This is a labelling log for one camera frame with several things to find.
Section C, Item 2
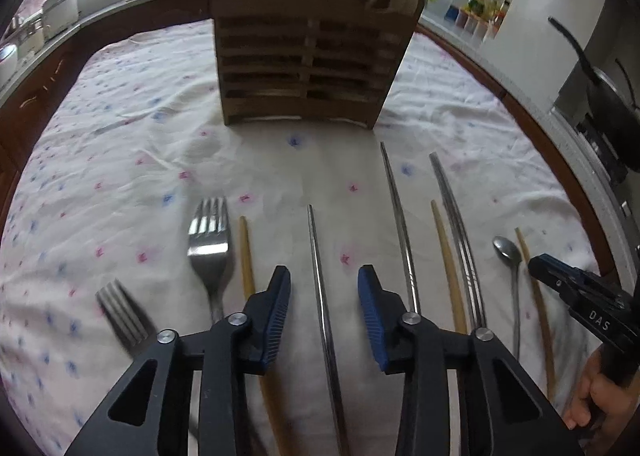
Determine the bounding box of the white red rice cooker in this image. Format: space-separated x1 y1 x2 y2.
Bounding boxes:
0 42 21 82

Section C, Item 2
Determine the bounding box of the small metal fork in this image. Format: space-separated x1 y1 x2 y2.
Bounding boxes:
95 279 157 358

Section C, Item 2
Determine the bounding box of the white steamer pot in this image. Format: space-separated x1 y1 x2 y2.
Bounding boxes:
42 0 81 39

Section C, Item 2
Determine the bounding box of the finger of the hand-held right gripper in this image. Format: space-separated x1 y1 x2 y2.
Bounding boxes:
528 254 592 307

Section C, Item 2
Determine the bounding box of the floral white tablecloth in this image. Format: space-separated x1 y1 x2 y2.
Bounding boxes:
0 18 617 456

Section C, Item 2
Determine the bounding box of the large metal fork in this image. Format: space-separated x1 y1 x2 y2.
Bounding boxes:
186 197 234 325

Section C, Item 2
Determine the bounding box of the small metal spoon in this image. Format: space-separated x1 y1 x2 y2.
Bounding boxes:
492 235 524 363

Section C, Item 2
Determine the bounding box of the black gas stove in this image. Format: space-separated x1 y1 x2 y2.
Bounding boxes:
574 116 640 249

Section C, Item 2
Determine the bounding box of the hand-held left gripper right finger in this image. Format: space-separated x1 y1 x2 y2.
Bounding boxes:
357 264 586 456

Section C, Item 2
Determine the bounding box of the metal chopstick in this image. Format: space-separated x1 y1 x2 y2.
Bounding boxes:
379 141 422 317
306 204 352 456
435 156 489 331
429 152 478 333

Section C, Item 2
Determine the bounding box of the group of condiment bottles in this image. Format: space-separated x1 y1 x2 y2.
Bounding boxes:
466 0 512 20

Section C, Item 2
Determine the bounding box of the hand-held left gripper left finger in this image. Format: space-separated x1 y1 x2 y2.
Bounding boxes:
64 265 292 456

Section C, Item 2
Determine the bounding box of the person's right hand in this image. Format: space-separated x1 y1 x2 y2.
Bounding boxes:
562 350 640 443

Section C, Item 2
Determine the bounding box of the row of spice jars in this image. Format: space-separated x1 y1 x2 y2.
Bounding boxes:
444 4 502 40

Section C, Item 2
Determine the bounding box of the wooden utensil holder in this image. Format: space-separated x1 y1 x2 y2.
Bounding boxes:
209 0 426 131

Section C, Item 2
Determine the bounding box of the black wok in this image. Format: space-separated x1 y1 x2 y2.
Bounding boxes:
548 16 640 173

